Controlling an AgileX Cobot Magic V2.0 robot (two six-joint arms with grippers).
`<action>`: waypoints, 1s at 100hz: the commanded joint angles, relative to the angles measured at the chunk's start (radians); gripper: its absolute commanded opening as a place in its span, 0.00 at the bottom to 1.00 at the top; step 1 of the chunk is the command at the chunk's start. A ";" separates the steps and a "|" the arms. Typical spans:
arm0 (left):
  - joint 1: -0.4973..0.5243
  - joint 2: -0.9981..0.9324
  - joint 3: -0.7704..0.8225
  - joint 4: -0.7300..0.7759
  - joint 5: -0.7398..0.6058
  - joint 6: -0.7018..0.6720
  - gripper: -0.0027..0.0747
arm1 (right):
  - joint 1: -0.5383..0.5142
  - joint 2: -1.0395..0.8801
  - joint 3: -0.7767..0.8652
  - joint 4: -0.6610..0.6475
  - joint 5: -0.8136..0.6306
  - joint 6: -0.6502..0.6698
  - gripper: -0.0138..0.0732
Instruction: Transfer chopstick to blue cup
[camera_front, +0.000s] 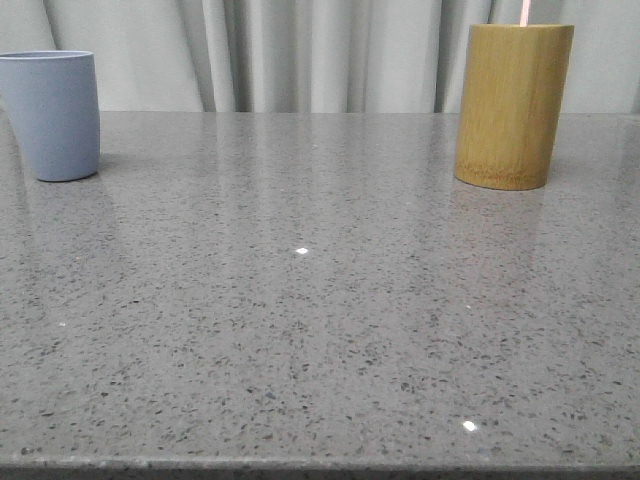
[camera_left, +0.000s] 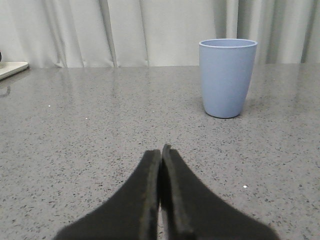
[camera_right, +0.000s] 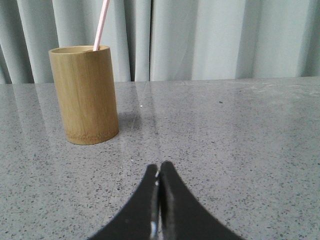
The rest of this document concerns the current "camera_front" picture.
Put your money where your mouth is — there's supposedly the grey pleated curtain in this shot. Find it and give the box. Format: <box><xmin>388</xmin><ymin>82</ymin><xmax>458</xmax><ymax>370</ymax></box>
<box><xmin>0</xmin><ymin>0</ymin><xmax>640</xmax><ymax>114</ymax></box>

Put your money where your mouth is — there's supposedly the bamboo wooden holder cup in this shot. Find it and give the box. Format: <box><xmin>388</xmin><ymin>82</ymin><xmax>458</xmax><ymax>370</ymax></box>
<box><xmin>454</xmin><ymin>24</ymin><xmax>574</xmax><ymax>191</ymax></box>

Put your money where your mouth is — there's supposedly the pink chopstick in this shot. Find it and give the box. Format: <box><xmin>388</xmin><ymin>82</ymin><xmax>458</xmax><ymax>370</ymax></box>
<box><xmin>519</xmin><ymin>0</ymin><xmax>531</xmax><ymax>27</ymax></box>

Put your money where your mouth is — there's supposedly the blue plastic cup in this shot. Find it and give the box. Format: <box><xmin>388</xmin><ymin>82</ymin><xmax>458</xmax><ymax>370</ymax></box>
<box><xmin>1</xmin><ymin>50</ymin><xmax>100</xmax><ymax>182</ymax></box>

